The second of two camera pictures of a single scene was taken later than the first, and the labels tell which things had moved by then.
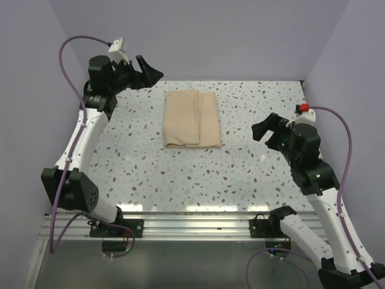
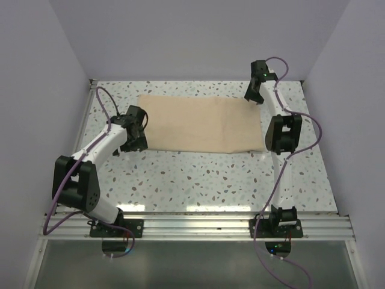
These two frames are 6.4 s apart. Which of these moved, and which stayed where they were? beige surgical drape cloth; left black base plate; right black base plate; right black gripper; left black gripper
Moved: left black gripper; right black gripper; beige surgical drape cloth
Stayed: right black base plate; left black base plate
